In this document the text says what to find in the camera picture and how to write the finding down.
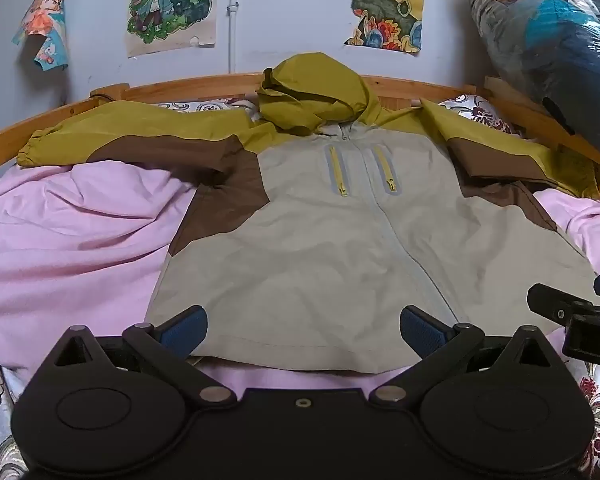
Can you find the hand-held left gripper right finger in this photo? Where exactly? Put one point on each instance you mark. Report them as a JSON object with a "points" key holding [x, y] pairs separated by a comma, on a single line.
{"points": [[422, 332]]}

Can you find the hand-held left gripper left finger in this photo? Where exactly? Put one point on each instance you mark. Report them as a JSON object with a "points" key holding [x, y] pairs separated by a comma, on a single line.
{"points": [[182, 332]]}

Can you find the olive brown beige hooded jacket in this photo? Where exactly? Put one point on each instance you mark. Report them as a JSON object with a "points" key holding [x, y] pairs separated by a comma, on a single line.
{"points": [[320, 240]]}

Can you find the clear plastic bag of clothes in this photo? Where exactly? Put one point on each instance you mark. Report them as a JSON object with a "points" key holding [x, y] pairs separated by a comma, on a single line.
{"points": [[555, 40]]}

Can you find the pink bed sheet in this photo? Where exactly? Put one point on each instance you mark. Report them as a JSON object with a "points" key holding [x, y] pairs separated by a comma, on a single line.
{"points": [[65, 250]]}

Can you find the floral patterned quilt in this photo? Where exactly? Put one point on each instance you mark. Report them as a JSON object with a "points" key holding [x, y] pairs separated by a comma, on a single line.
{"points": [[0, 410]]}

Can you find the wooden bed frame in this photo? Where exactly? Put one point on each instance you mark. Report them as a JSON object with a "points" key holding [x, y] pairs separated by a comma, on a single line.
{"points": [[190, 87]]}

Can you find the white wall pipe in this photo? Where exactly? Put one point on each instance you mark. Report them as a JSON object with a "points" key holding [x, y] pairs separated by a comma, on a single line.
{"points": [[233, 30]]}

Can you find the blond cartoon figure wall poster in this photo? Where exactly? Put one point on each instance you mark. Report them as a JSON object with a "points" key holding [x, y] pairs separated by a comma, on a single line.
{"points": [[172, 5]]}

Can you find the colourful landscape wall poster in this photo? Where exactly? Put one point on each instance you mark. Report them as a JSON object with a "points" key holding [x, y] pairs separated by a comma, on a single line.
{"points": [[385, 5]]}

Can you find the orange-haired cartoon wall poster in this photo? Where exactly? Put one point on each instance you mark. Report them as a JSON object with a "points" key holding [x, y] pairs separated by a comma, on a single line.
{"points": [[45, 25]]}

